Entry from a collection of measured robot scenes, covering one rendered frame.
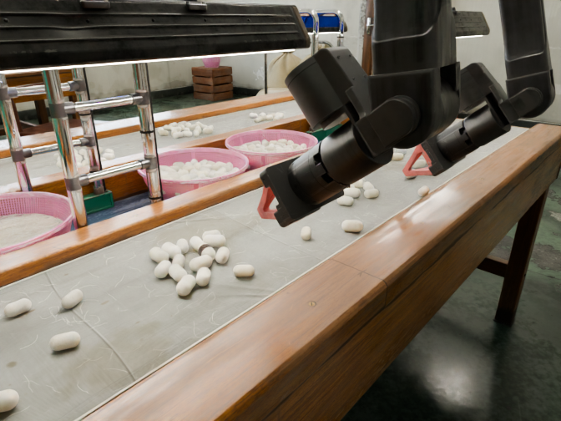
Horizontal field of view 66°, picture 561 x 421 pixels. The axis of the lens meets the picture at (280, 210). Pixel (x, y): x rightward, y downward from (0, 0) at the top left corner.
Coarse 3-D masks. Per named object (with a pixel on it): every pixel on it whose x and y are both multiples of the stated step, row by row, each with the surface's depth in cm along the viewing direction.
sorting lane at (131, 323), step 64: (512, 128) 151; (256, 192) 95; (384, 192) 95; (128, 256) 69; (192, 256) 69; (256, 256) 69; (320, 256) 69; (0, 320) 55; (64, 320) 55; (128, 320) 55; (192, 320) 55; (0, 384) 45; (64, 384) 45; (128, 384) 45
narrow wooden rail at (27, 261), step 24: (264, 168) 103; (192, 192) 88; (216, 192) 88; (240, 192) 93; (120, 216) 78; (144, 216) 78; (168, 216) 80; (48, 240) 69; (72, 240) 69; (96, 240) 70; (120, 240) 74; (0, 264) 62; (24, 264) 63; (48, 264) 66
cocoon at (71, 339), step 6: (54, 336) 49; (60, 336) 49; (66, 336) 49; (72, 336) 50; (78, 336) 50; (54, 342) 49; (60, 342) 49; (66, 342) 49; (72, 342) 49; (78, 342) 50; (54, 348) 49; (60, 348) 49; (66, 348) 50
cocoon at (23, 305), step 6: (18, 300) 56; (24, 300) 56; (6, 306) 55; (12, 306) 55; (18, 306) 55; (24, 306) 55; (30, 306) 56; (6, 312) 54; (12, 312) 55; (18, 312) 55
